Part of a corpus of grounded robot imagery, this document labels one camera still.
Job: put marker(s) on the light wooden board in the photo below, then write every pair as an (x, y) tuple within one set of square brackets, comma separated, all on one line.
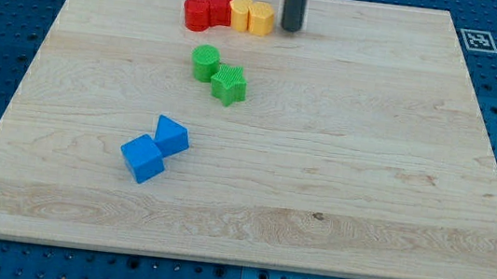
[(359, 151)]

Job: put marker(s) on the white fiducial marker tag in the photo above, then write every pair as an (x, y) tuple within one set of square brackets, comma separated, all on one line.
[(478, 41)]

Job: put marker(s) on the yellow heart block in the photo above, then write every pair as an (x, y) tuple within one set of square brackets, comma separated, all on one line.
[(261, 18)]

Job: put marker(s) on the blue triangle block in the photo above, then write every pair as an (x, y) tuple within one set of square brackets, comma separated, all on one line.
[(171, 137)]

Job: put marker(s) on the green star block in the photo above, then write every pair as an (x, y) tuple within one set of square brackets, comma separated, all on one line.
[(229, 85)]

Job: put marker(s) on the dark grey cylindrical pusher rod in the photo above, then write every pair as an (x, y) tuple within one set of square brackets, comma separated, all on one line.
[(293, 14)]

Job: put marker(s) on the red star block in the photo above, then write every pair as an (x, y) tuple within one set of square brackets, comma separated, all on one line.
[(219, 12)]

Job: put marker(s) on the blue cube block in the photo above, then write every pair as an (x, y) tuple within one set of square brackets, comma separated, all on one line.
[(142, 158)]

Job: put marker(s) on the red cylinder block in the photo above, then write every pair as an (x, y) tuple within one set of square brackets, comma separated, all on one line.
[(197, 15)]

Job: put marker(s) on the green cylinder block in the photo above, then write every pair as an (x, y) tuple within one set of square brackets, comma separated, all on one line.
[(205, 61)]

